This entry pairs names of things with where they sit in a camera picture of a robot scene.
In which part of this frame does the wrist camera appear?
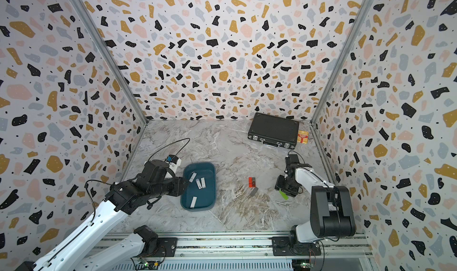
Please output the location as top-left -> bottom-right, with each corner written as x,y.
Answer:
285,154 -> 300,167
167,154 -> 182,173

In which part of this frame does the white blue-capped usb drive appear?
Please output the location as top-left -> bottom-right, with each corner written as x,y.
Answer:
195,179 -> 202,190

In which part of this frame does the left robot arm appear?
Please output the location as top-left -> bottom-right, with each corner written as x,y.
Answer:
17,155 -> 189,271

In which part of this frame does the white usb flash drive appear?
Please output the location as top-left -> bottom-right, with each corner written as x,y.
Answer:
189,172 -> 197,182

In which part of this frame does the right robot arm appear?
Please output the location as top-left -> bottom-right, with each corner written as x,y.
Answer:
275,153 -> 356,246

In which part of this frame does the grey usb flash drive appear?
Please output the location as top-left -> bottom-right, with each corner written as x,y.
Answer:
249,187 -> 258,197

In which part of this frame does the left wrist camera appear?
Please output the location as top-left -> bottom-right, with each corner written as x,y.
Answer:
167,154 -> 182,173

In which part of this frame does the teal plastic storage box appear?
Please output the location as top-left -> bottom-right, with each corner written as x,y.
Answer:
180,162 -> 217,212

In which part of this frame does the red swivel usb drive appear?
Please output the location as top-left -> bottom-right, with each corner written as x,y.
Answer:
248,177 -> 257,188

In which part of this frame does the green usb flash drive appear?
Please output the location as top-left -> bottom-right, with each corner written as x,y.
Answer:
279,191 -> 289,201

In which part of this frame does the black briefcase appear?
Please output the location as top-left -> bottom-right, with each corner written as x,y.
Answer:
248,112 -> 300,150

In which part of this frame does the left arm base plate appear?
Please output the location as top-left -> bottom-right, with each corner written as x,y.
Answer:
129,237 -> 178,257

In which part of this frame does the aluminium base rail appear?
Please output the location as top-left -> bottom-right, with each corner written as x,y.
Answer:
67,231 -> 379,271

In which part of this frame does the small yellow red box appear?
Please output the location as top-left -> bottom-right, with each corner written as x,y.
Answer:
297,130 -> 309,144

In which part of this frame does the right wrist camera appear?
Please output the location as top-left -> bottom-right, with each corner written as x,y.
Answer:
285,154 -> 300,167

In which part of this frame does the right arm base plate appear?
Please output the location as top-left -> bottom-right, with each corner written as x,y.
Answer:
271,237 -> 321,256

